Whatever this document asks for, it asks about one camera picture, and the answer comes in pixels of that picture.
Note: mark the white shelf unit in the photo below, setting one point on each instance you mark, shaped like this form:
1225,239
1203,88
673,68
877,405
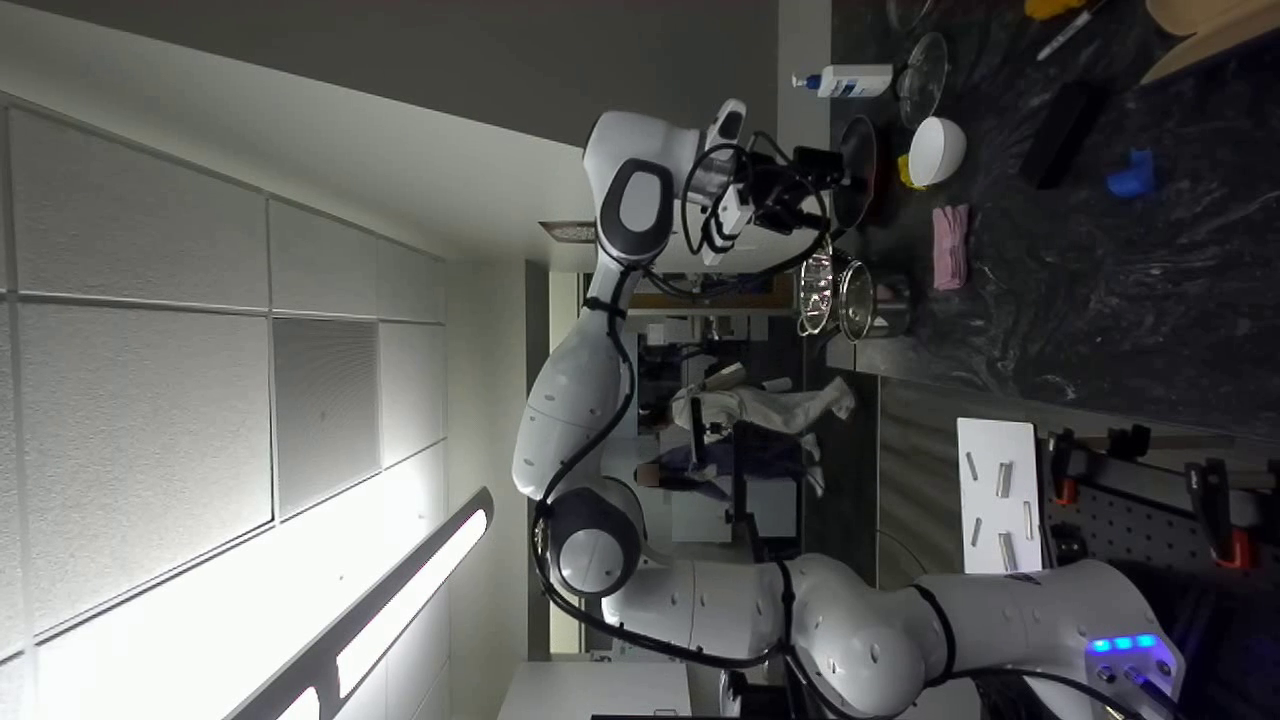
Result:
561,287

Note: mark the square ceiling vent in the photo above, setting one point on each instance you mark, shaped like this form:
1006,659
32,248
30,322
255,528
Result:
569,228

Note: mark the clear glass bowl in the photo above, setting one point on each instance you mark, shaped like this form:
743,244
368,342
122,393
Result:
923,73

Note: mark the yellow crumpled object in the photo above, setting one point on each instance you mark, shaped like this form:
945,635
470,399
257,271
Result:
905,170

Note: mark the yellow orange object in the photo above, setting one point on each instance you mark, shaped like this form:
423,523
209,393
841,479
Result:
1054,7

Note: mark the clear glass cup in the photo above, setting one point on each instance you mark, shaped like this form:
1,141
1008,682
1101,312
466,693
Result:
861,300
819,287

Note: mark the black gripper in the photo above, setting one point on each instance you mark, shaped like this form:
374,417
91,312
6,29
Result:
811,173

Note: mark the small blue toy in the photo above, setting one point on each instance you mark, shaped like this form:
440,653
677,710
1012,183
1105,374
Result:
1131,173

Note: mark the person in white coat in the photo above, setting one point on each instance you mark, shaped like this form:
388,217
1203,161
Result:
733,425

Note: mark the black perforated mounting board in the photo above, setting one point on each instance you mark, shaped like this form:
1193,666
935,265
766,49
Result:
1144,532

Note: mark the white box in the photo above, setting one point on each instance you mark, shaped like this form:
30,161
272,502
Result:
996,492

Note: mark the long ceiling light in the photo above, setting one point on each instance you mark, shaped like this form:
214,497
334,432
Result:
401,600

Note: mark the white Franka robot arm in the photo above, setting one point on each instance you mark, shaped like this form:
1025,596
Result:
574,400

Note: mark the white marker pen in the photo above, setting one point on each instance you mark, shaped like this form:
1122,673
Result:
1066,37

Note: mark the orange black clamp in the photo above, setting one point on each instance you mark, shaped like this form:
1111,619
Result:
1093,463
1221,513

